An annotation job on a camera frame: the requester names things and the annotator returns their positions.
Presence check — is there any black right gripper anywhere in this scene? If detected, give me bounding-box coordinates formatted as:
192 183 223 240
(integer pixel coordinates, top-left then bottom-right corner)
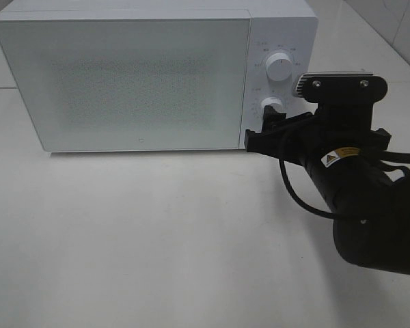
244 104 391 167

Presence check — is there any white timer knob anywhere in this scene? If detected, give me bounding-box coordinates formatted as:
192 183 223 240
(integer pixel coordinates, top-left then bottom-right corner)
260 97 284 112

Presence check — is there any white microwave door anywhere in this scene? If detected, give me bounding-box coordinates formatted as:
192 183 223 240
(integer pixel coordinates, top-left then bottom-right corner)
0 11 250 152

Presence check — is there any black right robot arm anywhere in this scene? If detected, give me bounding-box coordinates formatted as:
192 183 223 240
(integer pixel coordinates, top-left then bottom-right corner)
245 105 410 275

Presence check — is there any upper white power knob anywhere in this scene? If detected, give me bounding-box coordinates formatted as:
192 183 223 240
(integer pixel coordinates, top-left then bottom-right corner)
264 51 293 82

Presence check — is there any white microwave oven body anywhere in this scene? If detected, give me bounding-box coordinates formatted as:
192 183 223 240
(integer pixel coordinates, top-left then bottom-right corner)
0 1 318 150

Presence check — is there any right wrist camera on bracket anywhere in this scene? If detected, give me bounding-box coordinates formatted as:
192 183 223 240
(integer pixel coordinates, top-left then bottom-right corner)
292 72 388 105

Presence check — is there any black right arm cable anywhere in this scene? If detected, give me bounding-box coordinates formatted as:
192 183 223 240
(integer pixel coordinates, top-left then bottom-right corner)
278 129 339 219

